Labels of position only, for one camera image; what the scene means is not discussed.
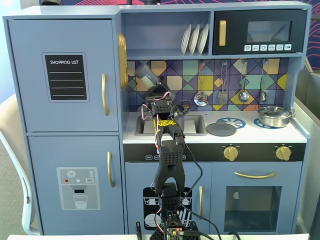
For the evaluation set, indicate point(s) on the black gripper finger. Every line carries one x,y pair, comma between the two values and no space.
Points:
158,87

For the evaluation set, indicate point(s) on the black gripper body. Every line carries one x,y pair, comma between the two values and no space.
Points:
158,90

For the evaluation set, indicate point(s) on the gray salt shaker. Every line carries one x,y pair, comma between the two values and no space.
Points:
146,75

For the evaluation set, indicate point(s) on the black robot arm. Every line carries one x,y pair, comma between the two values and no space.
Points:
170,160

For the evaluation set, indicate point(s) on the gray sink basin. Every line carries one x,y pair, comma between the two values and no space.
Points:
140,125

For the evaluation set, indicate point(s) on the metal skimmer spoon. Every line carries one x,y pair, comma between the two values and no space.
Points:
201,99

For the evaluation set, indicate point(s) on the gold toy telephone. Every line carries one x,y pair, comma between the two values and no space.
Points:
122,60

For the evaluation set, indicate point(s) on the white toy plate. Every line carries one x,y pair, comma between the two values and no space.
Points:
193,40
203,38
185,40

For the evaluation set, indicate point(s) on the blue toy kitchen unit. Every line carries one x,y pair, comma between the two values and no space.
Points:
162,32

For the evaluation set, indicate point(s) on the metal slotted spatula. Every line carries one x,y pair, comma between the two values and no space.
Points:
222,98

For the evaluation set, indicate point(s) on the gray pot lid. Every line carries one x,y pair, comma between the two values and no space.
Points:
221,129

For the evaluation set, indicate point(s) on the metal ladle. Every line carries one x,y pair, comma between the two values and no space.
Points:
243,96

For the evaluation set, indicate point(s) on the gold stove knob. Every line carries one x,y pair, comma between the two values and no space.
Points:
230,153
283,153

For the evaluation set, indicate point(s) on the black microwave door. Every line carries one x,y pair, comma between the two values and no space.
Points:
235,30

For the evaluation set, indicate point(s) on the metal serving spoon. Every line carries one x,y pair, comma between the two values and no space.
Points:
263,96

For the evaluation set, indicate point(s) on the oven door with window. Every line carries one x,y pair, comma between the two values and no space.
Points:
220,180

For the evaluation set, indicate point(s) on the steel pot with lid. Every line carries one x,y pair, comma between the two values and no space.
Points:
275,117

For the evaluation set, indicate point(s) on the freezer door with dispenser print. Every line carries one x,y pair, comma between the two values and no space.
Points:
45,160

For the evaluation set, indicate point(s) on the fridge door with shopping list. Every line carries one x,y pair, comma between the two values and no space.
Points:
25,100

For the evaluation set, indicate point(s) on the black table clamp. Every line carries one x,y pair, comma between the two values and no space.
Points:
138,230

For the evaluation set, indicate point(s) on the motor controller board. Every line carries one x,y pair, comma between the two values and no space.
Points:
175,231

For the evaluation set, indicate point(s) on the beige office chair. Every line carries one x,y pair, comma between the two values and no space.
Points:
10,120

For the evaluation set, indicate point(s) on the robot arm base plate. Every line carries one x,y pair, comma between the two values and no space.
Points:
156,235

